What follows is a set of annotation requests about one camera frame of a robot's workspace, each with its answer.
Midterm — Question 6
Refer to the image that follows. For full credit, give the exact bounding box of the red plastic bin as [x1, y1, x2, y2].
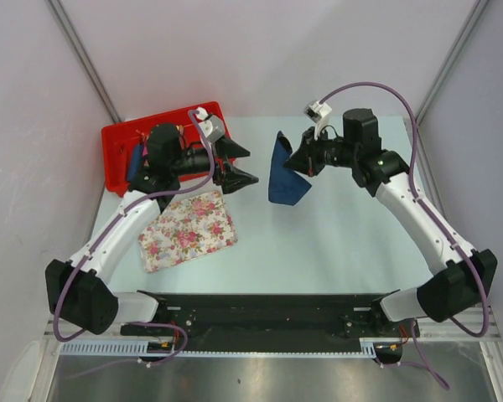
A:
[101, 101, 231, 198]

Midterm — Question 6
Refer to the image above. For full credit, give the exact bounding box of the right aluminium corner post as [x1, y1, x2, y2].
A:
[416, 0, 491, 125]

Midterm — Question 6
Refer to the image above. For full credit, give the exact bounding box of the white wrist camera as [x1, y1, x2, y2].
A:
[303, 100, 332, 139]
[194, 107, 226, 144]

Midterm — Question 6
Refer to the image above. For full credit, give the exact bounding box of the aluminium corner post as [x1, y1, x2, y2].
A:
[416, 0, 491, 125]
[44, 0, 122, 123]

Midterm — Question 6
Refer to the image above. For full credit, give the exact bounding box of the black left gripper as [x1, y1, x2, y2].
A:
[169, 136, 257, 194]

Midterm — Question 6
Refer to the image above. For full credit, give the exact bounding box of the floral cloth mat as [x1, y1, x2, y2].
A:
[138, 190, 238, 273]

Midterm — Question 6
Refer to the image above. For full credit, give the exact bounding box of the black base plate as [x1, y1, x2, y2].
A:
[120, 291, 420, 338]

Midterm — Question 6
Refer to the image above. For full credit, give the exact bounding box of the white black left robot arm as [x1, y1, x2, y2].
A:
[45, 115, 258, 342]

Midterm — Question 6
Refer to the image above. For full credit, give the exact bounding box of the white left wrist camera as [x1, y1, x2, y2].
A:
[194, 107, 226, 144]

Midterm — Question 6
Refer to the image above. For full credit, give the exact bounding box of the left aluminium corner post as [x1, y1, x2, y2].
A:
[44, 0, 122, 123]

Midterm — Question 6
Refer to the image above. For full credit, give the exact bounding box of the white slotted cable duct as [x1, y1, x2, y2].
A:
[60, 339, 376, 359]

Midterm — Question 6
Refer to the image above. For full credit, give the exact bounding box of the blue rolled napkin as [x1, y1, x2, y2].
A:
[126, 144, 143, 183]

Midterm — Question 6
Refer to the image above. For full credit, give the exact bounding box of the dark blue paper napkin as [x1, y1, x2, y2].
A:
[267, 131, 312, 206]

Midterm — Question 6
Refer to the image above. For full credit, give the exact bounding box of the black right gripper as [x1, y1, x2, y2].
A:
[283, 126, 357, 178]

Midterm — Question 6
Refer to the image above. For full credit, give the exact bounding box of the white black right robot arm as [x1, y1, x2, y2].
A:
[283, 102, 497, 336]

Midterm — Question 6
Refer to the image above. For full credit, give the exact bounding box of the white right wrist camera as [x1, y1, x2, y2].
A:
[303, 100, 332, 139]

